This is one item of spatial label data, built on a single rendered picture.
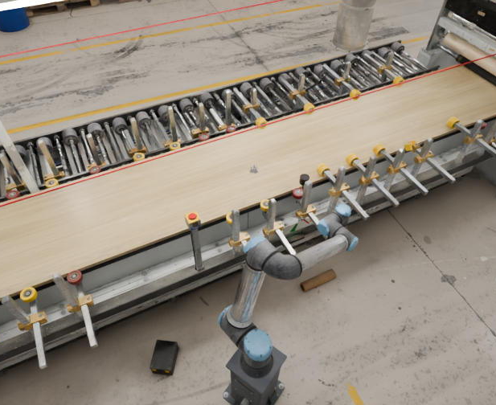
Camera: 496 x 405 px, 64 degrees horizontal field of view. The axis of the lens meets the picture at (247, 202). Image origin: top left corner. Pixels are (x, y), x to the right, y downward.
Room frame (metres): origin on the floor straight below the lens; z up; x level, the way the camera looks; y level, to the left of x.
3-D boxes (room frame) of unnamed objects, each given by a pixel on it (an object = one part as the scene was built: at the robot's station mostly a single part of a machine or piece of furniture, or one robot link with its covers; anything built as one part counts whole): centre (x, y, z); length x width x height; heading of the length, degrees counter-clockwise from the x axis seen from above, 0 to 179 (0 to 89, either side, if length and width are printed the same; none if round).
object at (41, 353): (0.86, 1.11, 0.83); 0.43 x 0.03 x 0.04; 28
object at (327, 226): (1.37, -0.47, 1.14); 0.12 x 0.12 x 0.09; 42
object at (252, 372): (0.80, -0.07, 0.65); 0.19 x 0.19 x 0.10
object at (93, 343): (0.97, 0.89, 0.82); 0.43 x 0.03 x 0.04; 28
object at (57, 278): (1.01, 0.96, 0.91); 0.03 x 0.03 x 0.48; 28
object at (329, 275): (1.65, -0.59, 0.04); 0.30 x 0.08 x 0.08; 118
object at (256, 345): (0.81, -0.07, 0.79); 0.17 x 0.15 x 0.18; 42
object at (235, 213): (1.47, 0.07, 0.90); 0.03 x 0.03 x 0.48; 28
